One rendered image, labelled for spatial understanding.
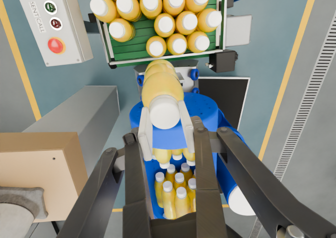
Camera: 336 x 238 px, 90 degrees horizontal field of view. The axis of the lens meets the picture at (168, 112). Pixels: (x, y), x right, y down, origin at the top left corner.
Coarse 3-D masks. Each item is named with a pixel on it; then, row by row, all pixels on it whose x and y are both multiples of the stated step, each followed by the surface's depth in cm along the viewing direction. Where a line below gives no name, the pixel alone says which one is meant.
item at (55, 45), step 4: (48, 40) 43; (52, 40) 43; (56, 40) 43; (48, 44) 43; (52, 44) 43; (56, 44) 43; (60, 44) 44; (52, 48) 44; (56, 48) 44; (60, 48) 44; (56, 52) 44
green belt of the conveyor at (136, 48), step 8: (208, 0) 59; (144, 16) 60; (136, 24) 61; (144, 24) 61; (152, 24) 62; (136, 32) 62; (144, 32) 62; (152, 32) 63; (208, 32) 64; (112, 40) 63; (136, 40) 63; (144, 40) 64; (112, 48) 64; (120, 48) 64; (128, 48) 64; (136, 48) 65; (144, 48) 65; (208, 48) 66; (120, 56) 66; (128, 56) 66; (136, 56) 66; (144, 56) 66; (184, 56) 67; (192, 56) 68; (200, 56) 68; (208, 56) 69; (120, 64) 67; (128, 64) 68; (136, 64) 69
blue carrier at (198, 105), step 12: (192, 96) 61; (204, 96) 59; (132, 108) 56; (192, 108) 51; (204, 108) 50; (216, 108) 50; (132, 120) 49; (180, 120) 46; (204, 120) 44; (216, 120) 50; (156, 132) 43; (168, 132) 42; (180, 132) 43; (156, 144) 45; (168, 144) 44; (180, 144) 44; (216, 156) 58; (156, 168) 78; (180, 168) 84; (192, 168) 82; (156, 204) 83; (156, 216) 64
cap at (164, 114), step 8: (152, 104) 21; (160, 104) 20; (168, 104) 20; (176, 104) 21; (152, 112) 20; (160, 112) 21; (168, 112) 21; (176, 112) 21; (152, 120) 21; (160, 120) 21; (168, 120) 21; (176, 120) 21; (160, 128) 22; (168, 128) 22
